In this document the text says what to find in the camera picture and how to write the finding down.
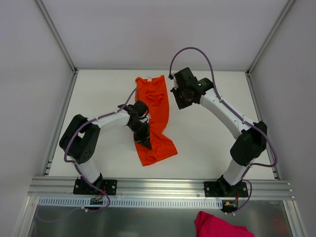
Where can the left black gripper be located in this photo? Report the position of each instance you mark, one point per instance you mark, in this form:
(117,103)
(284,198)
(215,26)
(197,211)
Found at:
(142,137)

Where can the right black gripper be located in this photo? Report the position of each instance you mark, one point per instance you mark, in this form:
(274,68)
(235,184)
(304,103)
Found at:
(180,96)

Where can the orange t-shirt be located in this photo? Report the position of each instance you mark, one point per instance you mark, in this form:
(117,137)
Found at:
(154,94)

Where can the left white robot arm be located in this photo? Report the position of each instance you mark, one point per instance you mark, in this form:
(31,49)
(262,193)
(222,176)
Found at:
(81,136)

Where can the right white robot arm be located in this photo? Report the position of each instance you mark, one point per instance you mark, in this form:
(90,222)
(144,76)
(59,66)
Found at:
(250,140)

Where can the pink t-shirt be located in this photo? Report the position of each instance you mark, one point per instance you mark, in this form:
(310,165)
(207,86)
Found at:
(208,225)

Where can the right aluminium frame post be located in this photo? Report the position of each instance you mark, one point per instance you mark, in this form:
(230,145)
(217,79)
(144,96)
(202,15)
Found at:
(277,24)

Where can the aluminium frame post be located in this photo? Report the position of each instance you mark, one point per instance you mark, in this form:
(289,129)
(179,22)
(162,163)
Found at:
(44,12)
(277,24)

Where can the aluminium mounting rail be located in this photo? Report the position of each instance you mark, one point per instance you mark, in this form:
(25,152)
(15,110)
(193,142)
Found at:
(159,188)

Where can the slotted white cable duct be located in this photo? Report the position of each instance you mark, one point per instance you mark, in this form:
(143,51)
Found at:
(132,202)

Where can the left aluminium frame post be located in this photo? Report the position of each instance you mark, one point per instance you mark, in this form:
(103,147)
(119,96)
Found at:
(44,12)

